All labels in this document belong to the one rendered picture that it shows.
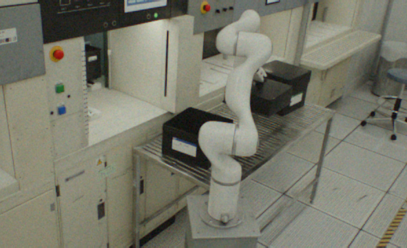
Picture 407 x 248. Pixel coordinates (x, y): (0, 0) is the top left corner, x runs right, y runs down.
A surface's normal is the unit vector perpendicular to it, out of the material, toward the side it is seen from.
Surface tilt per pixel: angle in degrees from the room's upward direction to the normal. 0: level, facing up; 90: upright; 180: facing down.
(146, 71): 90
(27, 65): 90
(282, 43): 90
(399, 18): 90
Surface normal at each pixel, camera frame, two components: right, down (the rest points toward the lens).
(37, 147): 0.79, 0.32
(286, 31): -0.62, 0.31
